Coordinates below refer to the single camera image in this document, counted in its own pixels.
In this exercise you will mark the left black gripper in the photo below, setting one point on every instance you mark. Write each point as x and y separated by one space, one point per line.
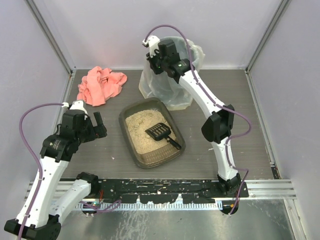
92 130

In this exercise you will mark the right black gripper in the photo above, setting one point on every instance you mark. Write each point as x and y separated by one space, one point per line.
155 65

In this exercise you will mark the bin with plastic liner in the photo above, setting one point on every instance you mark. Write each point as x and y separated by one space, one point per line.
160 86

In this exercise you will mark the dark translucent litter box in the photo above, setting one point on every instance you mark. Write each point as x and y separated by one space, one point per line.
146 152

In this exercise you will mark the black slotted litter scoop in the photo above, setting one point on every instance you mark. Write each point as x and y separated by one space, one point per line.
161 131

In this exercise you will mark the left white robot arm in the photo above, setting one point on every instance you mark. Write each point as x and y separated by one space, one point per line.
40 219

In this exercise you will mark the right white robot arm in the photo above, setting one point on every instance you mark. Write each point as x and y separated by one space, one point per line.
218 125

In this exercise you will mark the pink crumpled cloth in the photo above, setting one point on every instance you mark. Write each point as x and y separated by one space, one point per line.
99 85

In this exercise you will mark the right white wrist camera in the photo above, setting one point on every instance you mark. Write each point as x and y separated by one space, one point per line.
151 42

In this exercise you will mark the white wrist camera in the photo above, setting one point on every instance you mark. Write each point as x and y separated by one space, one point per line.
77 108
151 42

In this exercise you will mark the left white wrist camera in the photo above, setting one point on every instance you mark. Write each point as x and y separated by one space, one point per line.
77 108

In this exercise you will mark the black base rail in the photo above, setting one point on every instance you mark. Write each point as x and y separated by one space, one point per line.
161 191

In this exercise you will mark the left aluminium frame post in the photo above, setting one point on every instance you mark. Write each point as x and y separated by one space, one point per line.
48 34

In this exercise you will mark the aluminium frame post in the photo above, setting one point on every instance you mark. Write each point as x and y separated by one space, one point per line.
279 12
48 34

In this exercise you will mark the white slotted cable duct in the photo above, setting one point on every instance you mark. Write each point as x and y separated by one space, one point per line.
175 206

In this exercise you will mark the right aluminium frame post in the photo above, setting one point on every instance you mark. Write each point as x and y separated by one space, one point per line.
279 12

